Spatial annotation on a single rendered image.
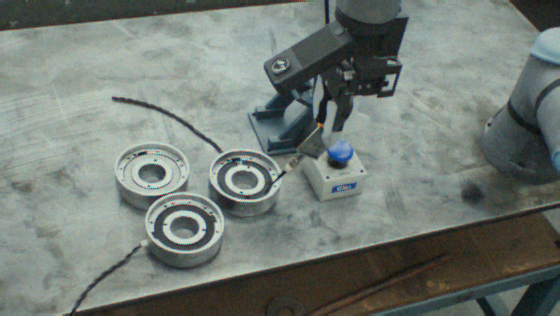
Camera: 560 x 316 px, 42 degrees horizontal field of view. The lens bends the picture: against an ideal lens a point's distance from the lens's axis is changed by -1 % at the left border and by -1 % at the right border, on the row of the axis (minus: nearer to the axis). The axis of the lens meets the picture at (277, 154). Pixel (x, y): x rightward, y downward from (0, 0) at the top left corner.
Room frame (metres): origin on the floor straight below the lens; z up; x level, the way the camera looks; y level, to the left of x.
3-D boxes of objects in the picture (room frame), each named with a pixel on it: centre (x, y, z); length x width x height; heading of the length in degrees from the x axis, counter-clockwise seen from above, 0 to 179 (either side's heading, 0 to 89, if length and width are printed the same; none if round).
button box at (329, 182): (0.78, -0.09, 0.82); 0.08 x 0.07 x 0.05; 118
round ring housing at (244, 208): (0.72, 0.04, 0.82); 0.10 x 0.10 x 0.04
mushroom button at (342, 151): (0.78, -0.09, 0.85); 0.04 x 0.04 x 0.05
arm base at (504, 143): (0.94, -0.41, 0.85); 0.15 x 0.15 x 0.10
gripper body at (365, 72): (0.75, -0.08, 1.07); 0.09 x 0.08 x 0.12; 115
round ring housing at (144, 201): (0.70, 0.17, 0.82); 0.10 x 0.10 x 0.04
